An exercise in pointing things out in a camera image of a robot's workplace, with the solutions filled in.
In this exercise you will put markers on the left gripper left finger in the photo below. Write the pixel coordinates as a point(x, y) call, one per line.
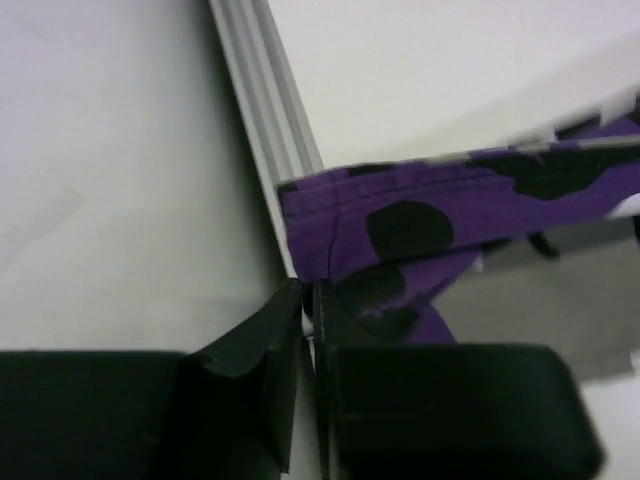
point(223, 412)

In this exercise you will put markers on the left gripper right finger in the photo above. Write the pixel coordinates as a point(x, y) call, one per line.
point(444, 411)

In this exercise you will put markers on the left aluminium frame rail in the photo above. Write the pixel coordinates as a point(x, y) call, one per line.
point(274, 118)

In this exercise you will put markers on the purple camouflage trousers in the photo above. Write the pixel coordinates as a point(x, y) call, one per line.
point(535, 241)

